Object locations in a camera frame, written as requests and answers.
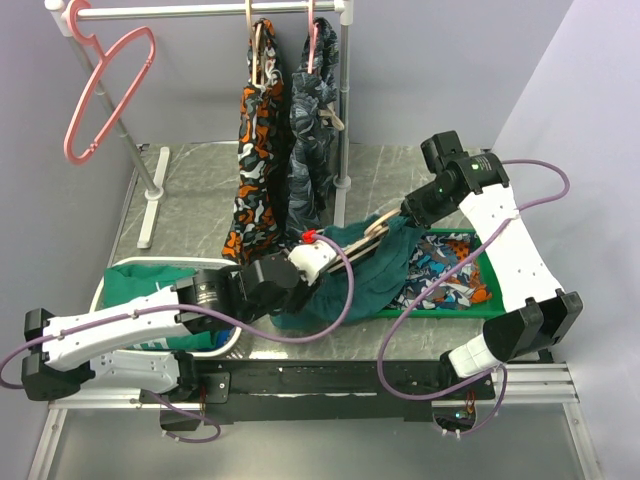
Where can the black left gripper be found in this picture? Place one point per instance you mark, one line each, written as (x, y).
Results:
(305, 291)

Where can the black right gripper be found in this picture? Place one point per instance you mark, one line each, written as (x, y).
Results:
(411, 207)

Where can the dark green shorts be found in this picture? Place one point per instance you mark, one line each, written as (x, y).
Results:
(370, 296)

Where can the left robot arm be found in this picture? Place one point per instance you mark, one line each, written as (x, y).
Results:
(67, 352)

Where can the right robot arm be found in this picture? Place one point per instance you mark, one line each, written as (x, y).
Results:
(538, 312)

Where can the orange camouflage shorts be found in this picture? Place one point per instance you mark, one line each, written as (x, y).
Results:
(258, 209)

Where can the dark leaf-print shorts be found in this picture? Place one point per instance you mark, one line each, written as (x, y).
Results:
(314, 92)

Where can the pink hanger with leaf shorts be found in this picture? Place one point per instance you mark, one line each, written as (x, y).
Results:
(313, 30)

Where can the beige hanger with camouflage shorts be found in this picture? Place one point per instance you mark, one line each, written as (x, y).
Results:
(256, 45)

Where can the blue garment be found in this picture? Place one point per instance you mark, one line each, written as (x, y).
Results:
(221, 338)

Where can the white laundry basket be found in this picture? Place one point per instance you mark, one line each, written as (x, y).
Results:
(200, 264)

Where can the green plastic tray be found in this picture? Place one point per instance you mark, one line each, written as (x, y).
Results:
(472, 292)

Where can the green printed t-shirt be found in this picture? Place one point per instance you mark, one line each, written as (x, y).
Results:
(124, 283)

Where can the white metal clothes rack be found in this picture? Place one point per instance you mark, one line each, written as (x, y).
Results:
(94, 59)

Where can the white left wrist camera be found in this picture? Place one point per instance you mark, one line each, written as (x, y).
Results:
(312, 257)

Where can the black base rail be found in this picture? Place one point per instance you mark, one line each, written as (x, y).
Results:
(231, 391)

